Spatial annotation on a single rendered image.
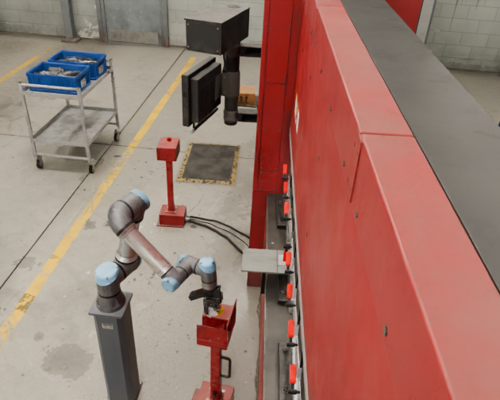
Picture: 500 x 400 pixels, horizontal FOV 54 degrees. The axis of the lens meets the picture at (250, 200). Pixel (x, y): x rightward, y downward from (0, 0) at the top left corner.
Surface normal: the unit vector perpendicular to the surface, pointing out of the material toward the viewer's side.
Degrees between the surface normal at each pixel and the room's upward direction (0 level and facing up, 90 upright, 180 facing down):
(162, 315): 0
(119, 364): 90
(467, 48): 90
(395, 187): 0
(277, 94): 90
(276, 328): 0
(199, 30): 90
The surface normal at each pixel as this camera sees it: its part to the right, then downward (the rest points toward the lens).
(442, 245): 0.05, -0.83
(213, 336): -0.21, 0.53
